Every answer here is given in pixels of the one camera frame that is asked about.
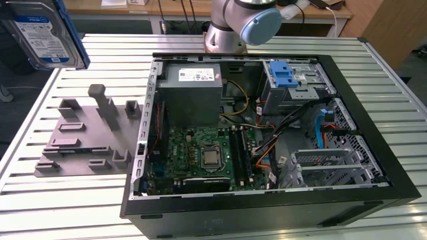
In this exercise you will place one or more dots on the hard disk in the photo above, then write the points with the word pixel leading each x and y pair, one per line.
pixel 43 32

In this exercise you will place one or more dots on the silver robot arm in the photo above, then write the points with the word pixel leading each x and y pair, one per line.
pixel 227 15

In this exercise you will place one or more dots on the metal disk bay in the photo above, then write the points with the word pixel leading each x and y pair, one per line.
pixel 330 167

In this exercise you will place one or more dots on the grey power supply unit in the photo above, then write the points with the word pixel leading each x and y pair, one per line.
pixel 189 105

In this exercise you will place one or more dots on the green motherboard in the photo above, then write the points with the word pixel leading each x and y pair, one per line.
pixel 187 140

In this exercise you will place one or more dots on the silver CPU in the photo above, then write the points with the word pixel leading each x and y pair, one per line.
pixel 211 157

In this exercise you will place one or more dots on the black RAM slot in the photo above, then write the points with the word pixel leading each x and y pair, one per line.
pixel 247 157
pixel 235 155

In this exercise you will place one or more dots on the CPU socket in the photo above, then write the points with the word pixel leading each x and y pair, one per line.
pixel 200 167

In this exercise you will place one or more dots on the black graphics card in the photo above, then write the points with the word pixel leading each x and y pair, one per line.
pixel 203 183

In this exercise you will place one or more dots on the blue drive bay latch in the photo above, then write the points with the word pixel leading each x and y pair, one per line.
pixel 282 75

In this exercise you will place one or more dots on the metal optical drive cage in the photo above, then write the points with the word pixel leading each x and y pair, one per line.
pixel 300 93

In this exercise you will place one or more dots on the grey parts rack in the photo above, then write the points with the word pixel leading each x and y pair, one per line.
pixel 87 130

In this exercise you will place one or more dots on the black PC case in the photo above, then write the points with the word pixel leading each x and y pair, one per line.
pixel 267 217

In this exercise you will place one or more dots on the wooden desk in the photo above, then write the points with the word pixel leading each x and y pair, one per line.
pixel 133 12

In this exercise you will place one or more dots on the white plastic device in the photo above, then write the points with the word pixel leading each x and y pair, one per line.
pixel 294 10

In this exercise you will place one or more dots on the white paper box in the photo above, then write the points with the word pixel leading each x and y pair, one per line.
pixel 137 2
pixel 113 3

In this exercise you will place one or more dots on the black office chair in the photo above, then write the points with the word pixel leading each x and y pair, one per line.
pixel 13 62

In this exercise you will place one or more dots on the brown wooden cabinet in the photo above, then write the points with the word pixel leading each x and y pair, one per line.
pixel 394 30

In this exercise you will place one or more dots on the square brown base plate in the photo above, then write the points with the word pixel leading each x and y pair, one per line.
pixel 207 50

